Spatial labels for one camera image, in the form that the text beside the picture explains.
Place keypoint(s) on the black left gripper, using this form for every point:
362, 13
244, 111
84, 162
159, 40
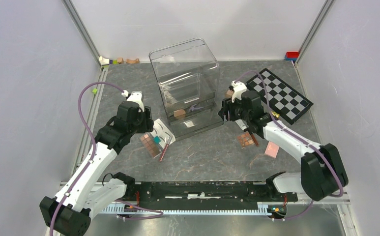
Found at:
148, 122

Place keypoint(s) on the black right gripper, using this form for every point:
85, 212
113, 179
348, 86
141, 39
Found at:
227, 104

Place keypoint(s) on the purple eyelash curler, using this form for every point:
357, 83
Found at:
194, 108

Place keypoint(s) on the brown eyeshadow palette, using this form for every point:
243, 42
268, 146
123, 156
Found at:
150, 145

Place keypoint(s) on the round peach powder puff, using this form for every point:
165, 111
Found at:
179, 114

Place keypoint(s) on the clear acrylic drawer organizer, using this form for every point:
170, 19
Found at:
188, 73

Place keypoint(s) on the orange blush palette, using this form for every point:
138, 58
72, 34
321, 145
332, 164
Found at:
245, 139

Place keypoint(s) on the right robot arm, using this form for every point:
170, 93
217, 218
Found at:
321, 174

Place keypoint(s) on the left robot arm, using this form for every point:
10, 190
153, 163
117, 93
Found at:
71, 210

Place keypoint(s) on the white cosmetic tube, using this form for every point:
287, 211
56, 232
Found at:
241, 124

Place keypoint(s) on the wooden cube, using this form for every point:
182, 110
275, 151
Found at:
229, 94

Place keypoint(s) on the eyebrow stencil card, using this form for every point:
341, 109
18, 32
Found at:
161, 130

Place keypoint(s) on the teal cube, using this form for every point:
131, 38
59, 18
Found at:
157, 139

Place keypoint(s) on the red lip gloss tube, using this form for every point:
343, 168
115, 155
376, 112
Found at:
168, 141

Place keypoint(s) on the yellow owl card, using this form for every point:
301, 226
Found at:
275, 114

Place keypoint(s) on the black white checkerboard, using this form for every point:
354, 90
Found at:
286, 101

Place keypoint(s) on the pink compact case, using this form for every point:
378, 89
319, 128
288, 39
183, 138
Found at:
271, 150

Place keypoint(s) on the small wooden toy blocks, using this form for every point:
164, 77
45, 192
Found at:
104, 61

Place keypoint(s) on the red blue blocks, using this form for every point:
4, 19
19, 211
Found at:
292, 56

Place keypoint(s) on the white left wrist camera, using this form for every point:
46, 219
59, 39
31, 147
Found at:
135, 96

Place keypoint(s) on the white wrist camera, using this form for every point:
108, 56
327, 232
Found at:
135, 96
237, 88

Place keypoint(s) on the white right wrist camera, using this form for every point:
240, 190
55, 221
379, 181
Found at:
237, 88

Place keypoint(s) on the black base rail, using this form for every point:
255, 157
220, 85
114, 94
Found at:
207, 195

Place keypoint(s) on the aluminium frame rail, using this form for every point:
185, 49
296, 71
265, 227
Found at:
72, 11

